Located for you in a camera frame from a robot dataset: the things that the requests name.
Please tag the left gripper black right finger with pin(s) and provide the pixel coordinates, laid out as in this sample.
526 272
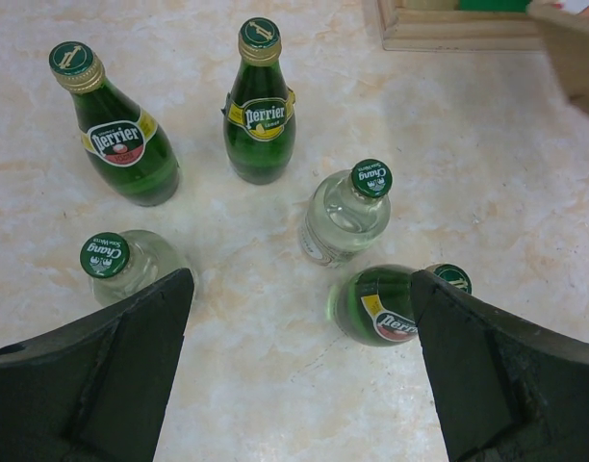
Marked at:
505 389

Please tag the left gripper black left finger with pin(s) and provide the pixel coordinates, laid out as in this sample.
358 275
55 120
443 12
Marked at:
96 389

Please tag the clear glass bottle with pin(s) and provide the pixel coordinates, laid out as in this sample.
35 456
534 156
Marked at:
346 214
121 264

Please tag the dark green bottle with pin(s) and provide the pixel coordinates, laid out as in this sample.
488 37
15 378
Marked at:
374 308

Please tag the green bottle red label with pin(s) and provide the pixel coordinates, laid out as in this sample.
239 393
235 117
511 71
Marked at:
126 145

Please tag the green bottle yellow label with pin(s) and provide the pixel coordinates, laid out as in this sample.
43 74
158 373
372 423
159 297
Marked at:
259 124

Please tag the green tank top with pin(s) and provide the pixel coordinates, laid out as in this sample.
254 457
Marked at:
493 6

